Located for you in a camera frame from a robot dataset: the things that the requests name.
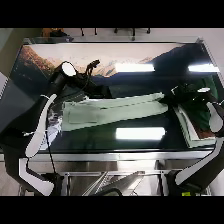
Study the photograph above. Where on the dark green garment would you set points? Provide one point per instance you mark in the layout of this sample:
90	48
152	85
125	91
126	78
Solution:
196	115

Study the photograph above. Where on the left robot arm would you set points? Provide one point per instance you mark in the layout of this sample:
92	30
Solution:
40	133

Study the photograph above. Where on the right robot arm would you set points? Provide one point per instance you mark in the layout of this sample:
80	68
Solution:
193	174

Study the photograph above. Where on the pale green shirt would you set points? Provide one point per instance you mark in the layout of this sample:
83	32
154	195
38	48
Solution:
113	111

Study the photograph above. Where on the red-brown garment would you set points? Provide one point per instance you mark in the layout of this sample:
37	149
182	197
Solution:
204	132

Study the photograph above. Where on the silver frame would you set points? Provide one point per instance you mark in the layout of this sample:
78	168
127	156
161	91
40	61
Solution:
100	156

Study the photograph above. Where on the black chair base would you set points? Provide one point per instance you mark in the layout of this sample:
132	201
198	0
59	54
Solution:
133	31

